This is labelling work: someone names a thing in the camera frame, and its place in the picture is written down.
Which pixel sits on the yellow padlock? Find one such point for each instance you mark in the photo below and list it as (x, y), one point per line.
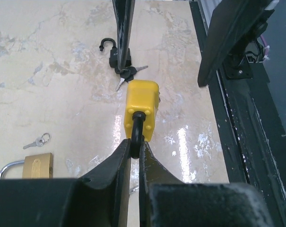
(142, 102)

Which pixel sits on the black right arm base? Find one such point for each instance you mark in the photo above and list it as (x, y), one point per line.
(251, 48)

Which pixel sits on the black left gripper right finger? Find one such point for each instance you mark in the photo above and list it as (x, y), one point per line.
(165, 201)

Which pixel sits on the small silver key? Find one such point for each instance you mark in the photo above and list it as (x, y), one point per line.
(39, 141)

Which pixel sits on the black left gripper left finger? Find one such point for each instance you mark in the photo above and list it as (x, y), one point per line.
(99, 198)

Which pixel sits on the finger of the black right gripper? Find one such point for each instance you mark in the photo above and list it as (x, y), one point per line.
(230, 20)
(124, 10)

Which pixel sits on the brass padlock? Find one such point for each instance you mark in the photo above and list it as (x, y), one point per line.
(35, 166)

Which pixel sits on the aluminium frame rail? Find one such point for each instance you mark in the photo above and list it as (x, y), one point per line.
(206, 9)

